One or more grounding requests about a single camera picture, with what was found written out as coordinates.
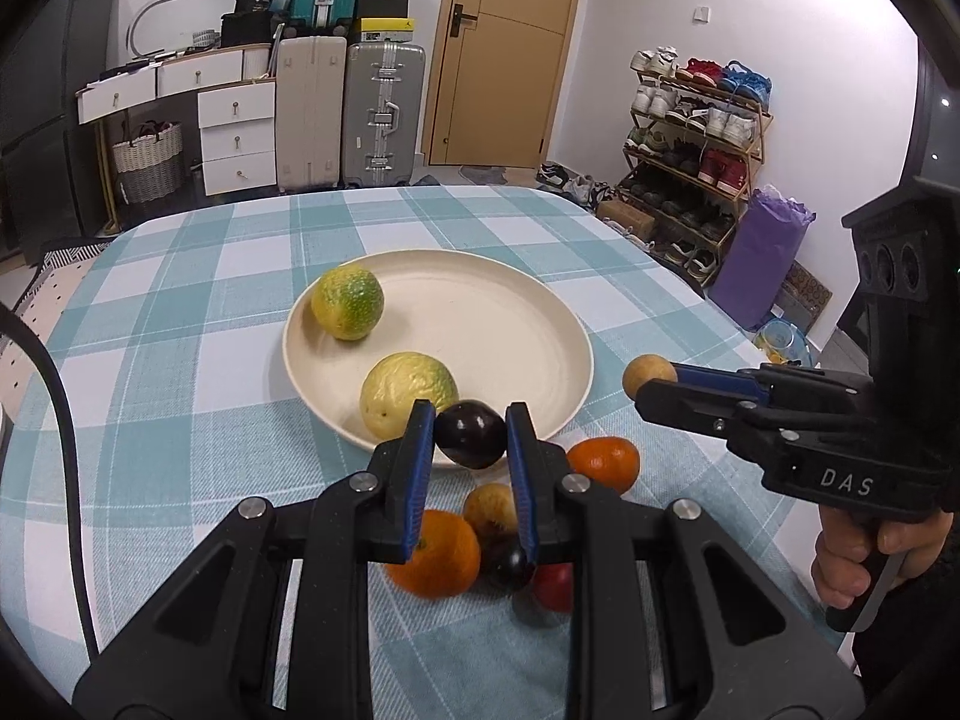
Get blue bowl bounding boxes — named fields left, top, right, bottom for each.
left=754, top=319, right=815, bottom=368

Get pale yellow guava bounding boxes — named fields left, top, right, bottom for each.
left=359, top=352, right=460, bottom=442

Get grey sneakers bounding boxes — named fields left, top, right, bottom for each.
left=534, top=161, right=616, bottom=207

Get wicker basket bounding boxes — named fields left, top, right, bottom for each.
left=111, top=121, right=185, bottom=203

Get red tomato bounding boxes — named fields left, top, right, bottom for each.
left=529, top=562, right=575, bottom=613

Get person's right forearm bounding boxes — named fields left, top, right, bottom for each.
left=851, top=514, right=960, bottom=720

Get brown patterned doormat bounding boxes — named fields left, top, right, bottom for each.
left=772, top=261, right=833, bottom=331

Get beige suitcase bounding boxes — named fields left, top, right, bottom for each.
left=276, top=34, right=350, bottom=192

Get brown longan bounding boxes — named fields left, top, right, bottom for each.
left=462, top=484, right=520, bottom=541
left=622, top=354, right=678, bottom=401

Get patterned floor rug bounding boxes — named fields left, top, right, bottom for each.
left=0, top=240, right=113, bottom=421

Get black cable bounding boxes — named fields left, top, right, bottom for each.
left=0, top=300, right=102, bottom=665

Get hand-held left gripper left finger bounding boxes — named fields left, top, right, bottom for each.
left=71, top=399, right=438, bottom=720

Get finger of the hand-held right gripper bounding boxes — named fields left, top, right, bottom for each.
left=634, top=379, right=760, bottom=442
left=670, top=362, right=875, bottom=410

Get white drawer desk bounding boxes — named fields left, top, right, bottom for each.
left=75, top=41, right=278, bottom=200

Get dark purple plum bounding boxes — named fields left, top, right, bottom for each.
left=435, top=400, right=509, bottom=472
left=480, top=536, right=535, bottom=595

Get brown cardboard box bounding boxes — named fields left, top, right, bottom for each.
left=596, top=199, right=657, bottom=237

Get tan wooden door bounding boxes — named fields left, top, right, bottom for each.
left=421, top=0, right=590, bottom=170

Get dark grey refrigerator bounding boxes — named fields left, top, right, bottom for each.
left=0, top=0, right=113, bottom=256

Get orange tangerine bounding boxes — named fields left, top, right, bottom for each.
left=385, top=509, right=482, bottom=600
left=565, top=436, right=641, bottom=496

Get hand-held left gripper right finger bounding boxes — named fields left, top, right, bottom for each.
left=505, top=402, right=865, bottom=720

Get silver suitcase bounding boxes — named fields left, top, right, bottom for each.
left=343, top=41, right=427, bottom=188

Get person's right hand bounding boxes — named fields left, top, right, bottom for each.
left=810, top=506, right=942, bottom=608

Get purple bag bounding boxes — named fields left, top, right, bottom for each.
left=709, top=186, right=817, bottom=331

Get black case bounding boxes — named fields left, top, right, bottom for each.
left=220, top=11, right=286, bottom=46

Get cream round plate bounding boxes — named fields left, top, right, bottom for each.
left=282, top=249, right=593, bottom=472

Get green yellow orange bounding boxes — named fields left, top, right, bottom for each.
left=310, top=262, right=386, bottom=343

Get wooden shoe rack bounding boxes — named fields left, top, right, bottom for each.
left=619, top=52, right=773, bottom=293

